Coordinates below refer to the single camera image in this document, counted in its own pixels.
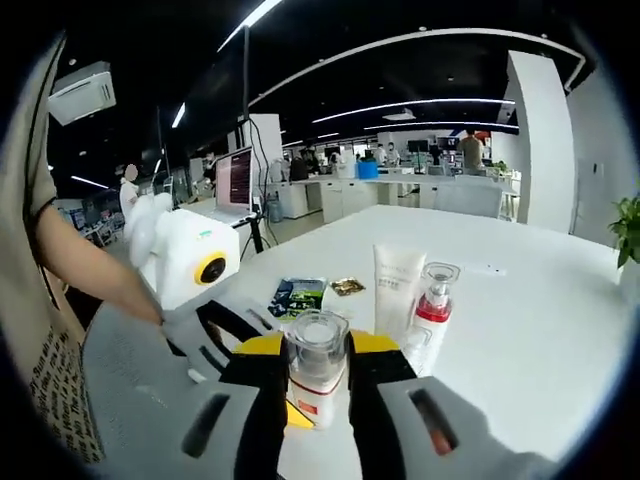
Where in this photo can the small white skincare bottle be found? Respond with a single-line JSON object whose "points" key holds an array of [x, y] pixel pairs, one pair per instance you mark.
{"points": [[316, 350]]}

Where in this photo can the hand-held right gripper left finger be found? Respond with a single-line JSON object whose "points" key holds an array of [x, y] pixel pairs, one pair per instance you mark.
{"points": [[250, 425]]}

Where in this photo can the long ceiling light strip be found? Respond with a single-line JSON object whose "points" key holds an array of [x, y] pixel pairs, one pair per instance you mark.
{"points": [[450, 123], [425, 103]]}

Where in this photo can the tall red-collared skincare bottle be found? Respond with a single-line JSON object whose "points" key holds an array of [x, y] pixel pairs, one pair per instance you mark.
{"points": [[432, 320]]}

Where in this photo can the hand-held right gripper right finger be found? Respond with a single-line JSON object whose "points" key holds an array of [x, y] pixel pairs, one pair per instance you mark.
{"points": [[380, 425]]}

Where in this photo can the ceiling air conditioner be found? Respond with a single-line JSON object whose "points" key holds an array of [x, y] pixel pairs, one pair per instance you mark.
{"points": [[82, 95]]}

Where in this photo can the black tripod stand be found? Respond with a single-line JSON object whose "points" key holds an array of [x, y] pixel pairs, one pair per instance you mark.
{"points": [[257, 235]]}

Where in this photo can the curved white ceiling track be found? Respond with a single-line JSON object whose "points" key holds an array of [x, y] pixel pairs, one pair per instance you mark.
{"points": [[400, 40]]}

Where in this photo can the blue storage bin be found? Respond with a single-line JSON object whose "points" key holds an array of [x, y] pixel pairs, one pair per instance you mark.
{"points": [[367, 170]]}

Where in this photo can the person in beige shirt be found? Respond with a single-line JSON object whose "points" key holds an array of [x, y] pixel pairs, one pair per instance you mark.
{"points": [[25, 250]]}

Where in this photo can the open silver laptop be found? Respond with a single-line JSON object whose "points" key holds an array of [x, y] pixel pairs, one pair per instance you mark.
{"points": [[234, 177]]}

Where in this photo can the gold sachet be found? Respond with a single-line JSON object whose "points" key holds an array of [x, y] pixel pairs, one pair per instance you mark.
{"points": [[347, 286]]}

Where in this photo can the white skincare tube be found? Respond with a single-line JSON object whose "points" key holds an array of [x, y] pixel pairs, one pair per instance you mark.
{"points": [[397, 285]]}

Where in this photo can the water jug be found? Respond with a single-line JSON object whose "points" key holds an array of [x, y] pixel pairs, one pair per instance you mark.
{"points": [[276, 212]]}

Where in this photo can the green potted plant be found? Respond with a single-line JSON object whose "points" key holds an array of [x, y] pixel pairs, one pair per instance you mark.
{"points": [[631, 225]]}

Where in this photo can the green black sachet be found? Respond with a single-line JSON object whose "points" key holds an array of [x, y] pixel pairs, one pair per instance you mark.
{"points": [[305, 304]]}

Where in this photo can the silver dark sachet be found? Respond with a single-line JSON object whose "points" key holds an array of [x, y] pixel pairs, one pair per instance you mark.
{"points": [[300, 282]]}

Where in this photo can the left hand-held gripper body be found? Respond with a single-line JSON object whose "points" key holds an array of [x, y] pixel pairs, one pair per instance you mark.
{"points": [[185, 250]]}

